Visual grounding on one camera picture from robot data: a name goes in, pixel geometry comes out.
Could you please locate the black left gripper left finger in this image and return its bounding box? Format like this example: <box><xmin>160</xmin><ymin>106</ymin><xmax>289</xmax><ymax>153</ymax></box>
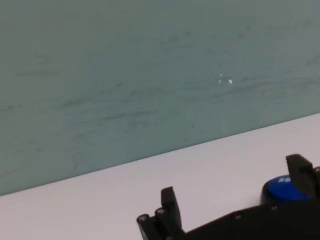
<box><xmin>159</xmin><ymin>186</ymin><xmax>186</xmax><ymax>238</ymax></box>

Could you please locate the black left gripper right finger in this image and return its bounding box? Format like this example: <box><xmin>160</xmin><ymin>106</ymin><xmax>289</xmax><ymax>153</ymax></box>
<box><xmin>285</xmin><ymin>153</ymin><xmax>320</xmax><ymax>201</ymax></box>

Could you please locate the blue push button black base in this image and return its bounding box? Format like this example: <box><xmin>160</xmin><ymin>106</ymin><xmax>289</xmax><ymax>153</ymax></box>
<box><xmin>261</xmin><ymin>174</ymin><xmax>313</xmax><ymax>209</ymax></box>

